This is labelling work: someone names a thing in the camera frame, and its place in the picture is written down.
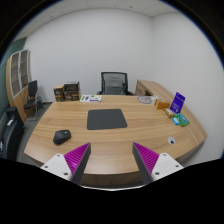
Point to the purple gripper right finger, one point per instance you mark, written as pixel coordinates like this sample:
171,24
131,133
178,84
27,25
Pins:
153,166

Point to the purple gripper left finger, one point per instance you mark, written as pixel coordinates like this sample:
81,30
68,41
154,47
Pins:
70,166

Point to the black computer mouse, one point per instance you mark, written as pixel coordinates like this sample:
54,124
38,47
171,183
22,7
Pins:
61,136

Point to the dark grey mouse pad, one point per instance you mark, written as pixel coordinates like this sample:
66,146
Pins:
105,119

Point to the wooden desk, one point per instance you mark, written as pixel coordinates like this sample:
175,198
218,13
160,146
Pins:
111,162

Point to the blue small packet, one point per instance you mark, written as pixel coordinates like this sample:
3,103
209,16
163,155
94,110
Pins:
176,121

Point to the tan flat box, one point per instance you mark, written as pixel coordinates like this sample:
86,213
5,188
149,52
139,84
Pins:
169,113

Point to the green packet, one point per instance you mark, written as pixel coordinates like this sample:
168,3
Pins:
182,119

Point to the orange brown box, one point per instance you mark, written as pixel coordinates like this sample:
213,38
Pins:
161,104

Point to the white green leaflet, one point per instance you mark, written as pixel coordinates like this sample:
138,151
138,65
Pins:
91,98

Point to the purple standing sign card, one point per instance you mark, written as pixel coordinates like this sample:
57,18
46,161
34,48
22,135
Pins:
177,104

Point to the wooden side cabinet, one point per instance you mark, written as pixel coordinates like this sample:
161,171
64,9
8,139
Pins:
149,88

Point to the large dark brown box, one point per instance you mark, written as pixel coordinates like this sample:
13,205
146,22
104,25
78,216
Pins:
72,91

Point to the small brown cardboard box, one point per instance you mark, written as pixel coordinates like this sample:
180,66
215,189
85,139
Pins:
59,93

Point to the black leather armchair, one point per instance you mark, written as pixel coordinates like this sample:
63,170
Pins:
12,129

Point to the black visitor chair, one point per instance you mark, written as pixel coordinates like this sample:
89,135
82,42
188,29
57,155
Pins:
33,98

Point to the grey mesh office chair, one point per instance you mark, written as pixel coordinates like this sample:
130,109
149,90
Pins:
114,83

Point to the wooden glass door bookcase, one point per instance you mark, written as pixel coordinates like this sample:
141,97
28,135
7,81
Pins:
18,76

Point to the white desk cable grommet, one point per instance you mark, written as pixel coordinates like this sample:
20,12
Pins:
171,140

